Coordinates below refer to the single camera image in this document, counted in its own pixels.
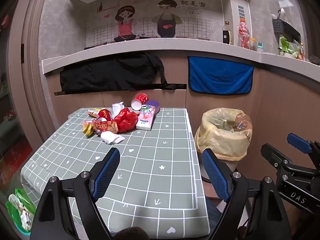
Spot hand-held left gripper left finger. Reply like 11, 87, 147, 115
30, 147, 121, 240

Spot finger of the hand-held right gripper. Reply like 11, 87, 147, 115
287, 133, 320, 155
261, 143, 293, 172

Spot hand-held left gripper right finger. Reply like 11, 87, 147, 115
201, 149, 293, 240

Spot bin with yellow bag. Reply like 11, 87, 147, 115
194, 108, 253, 183

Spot white tissue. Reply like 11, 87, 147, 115
100, 132, 125, 145
112, 102, 125, 118

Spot pink tissue packet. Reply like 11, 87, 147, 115
136, 105, 157, 131

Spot purple fluffy pad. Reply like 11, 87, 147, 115
144, 100, 162, 113

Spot white folded tissue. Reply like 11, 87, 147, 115
100, 132, 125, 145

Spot person's leg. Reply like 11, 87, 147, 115
206, 197, 227, 230

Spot grey-green checked tablecloth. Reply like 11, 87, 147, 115
21, 107, 209, 240

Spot red and gold packet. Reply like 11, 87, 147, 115
92, 120, 119, 133

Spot yellow snack wrapper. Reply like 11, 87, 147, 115
82, 121, 94, 137

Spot red crumpled wrapper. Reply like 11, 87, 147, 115
114, 107, 138, 133

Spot red paper cup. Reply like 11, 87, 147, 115
134, 93, 149, 104

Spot orange snack package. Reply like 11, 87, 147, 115
297, 42, 307, 60

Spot blue towel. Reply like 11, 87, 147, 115
187, 56, 254, 96

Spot green and white plastic bag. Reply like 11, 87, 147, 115
279, 36, 300, 57

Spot red floor mat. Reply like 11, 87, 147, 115
0, 139, 33, 172

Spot black cloth bag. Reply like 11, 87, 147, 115
59, 53, 187, 92

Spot black dish rack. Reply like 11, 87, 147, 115
281, 21, 302, 43

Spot black utensil holder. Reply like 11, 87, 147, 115
272, 8, 285, 33

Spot orange-capped plastic bottle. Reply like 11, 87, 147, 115
237, 17, 251, 49

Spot dark sauce bottle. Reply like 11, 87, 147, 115
222, 21, 234, 45

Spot white stone counter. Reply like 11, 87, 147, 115
42, 38, 320, 75

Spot cartoon couple wall sticker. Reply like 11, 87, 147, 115
86, 0, 223, 48

